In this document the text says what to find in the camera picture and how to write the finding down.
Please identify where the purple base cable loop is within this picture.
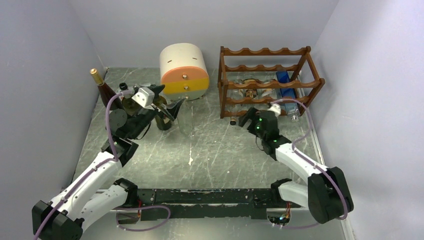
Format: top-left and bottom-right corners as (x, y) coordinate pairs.
(115, 205), (172, 232)

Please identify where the clear glass bottle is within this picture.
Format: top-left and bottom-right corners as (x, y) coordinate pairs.
(177, 96), (194, 137)

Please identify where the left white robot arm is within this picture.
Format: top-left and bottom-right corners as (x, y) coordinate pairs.
(31, 85), (184, 240)

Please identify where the white round drawer cabinet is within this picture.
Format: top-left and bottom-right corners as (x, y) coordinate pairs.
(159, 43), (210, 101)

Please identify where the dark wine bottle white label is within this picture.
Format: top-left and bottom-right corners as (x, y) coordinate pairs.
(153, 95), (172, 131)

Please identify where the dark green labelled wine bottle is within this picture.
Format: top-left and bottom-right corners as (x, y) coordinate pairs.
(119, 82), (142, 116)

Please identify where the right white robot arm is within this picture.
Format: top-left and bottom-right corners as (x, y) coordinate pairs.
(238, 105), (354, 224)

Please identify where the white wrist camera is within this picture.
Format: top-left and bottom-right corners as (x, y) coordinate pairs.
(131, 87), (155, 110)
(267, 103), (282, 117)

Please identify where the brown wooden wine rack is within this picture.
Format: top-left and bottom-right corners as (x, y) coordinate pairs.
(217, 46), (325, 119)

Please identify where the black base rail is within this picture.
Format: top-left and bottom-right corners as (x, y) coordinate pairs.
(137, 188), (299, 221)

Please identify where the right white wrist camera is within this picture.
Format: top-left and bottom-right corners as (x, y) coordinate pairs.
(267, 103), (282, 117)

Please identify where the blue labelled clear bottle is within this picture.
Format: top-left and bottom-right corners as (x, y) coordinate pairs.
(276, 70), (300, 121)

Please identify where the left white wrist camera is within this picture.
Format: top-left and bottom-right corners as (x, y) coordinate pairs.
(131, 87), (155, 110)

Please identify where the dark gold-capped wine bottle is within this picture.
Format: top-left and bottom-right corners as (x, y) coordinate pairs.
(90, 68), (124, 111)

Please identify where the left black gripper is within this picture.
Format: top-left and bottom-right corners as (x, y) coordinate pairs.
(127, 84), (184, 140)

